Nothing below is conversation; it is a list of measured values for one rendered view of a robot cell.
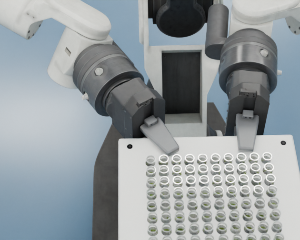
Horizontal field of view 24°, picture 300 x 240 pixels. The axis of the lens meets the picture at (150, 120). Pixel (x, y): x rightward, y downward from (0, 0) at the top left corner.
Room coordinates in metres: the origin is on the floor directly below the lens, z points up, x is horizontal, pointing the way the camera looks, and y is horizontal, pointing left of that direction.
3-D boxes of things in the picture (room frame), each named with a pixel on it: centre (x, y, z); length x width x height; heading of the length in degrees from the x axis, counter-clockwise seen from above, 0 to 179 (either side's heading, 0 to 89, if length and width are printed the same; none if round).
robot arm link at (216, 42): (0.78, -0.15, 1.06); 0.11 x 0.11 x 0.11; 83
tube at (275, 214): (0.45, -0.16, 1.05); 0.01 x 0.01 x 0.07
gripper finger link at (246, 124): (0.58, -0.14, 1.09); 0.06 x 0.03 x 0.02; 173
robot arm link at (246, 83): (0.67, -0.15, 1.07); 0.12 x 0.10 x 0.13; 173
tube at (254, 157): (0.54, -0.14, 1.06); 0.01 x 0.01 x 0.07
